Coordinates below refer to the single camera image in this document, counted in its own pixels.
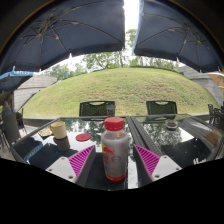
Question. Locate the dark patio chairs group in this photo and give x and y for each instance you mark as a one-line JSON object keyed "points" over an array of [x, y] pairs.
{"points": [[217, 118]]}

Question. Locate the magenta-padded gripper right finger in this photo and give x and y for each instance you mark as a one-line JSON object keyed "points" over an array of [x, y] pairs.
{"points": [[163, 166]]}

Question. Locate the cream ceramic mug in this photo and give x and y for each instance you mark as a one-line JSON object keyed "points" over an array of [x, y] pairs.
{"points": [[59, 130]]}

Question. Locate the beige patio umbrella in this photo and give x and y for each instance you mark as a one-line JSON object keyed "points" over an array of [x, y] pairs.
{"points": [[218, 79]]}

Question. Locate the person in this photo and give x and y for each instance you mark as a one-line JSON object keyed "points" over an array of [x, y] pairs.
{"points": [[6, 111]]}

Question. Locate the red-capped drink bottle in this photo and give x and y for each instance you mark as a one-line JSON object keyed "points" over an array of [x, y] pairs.
{"points": [[115, 150]]}

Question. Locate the flat round red coaster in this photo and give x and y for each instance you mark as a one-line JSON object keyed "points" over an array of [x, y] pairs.
{"points": [[83, 137]]}

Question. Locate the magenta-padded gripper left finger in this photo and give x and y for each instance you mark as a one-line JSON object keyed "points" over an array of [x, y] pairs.
{"points": [[63, 166]]}

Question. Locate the grey wicker chair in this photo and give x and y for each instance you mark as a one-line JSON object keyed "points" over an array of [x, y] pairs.
{"points": [[10, 128]]}

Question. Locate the small round ashtray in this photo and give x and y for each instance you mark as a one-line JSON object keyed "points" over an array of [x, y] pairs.
{"points": [[171, 125]]}

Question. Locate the black mesh patio chair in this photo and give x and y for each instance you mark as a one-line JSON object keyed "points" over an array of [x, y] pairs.
{"points": [[95, 109], [161, 108]]}

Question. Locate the black slim patio chair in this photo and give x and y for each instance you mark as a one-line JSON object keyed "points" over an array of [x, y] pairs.
{"points": [[20, 121]]}

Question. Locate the dark blue patio umbrella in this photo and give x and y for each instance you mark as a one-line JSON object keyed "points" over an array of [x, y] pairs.
{"points": [[176, 36], [11, 81], [66, 30]]}

